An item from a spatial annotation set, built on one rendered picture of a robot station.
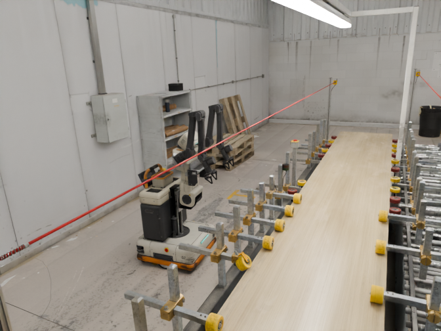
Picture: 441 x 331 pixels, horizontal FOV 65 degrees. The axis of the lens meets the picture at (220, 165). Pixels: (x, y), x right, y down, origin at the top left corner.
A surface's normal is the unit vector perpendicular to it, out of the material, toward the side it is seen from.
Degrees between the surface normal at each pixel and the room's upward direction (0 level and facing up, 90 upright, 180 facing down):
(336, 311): 0
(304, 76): 90
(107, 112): 90
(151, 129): 90
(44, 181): 90
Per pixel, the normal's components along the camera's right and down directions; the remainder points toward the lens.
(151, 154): -0.44, 0.29
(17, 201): 0.90, 0.10
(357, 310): -0.04, -0.95
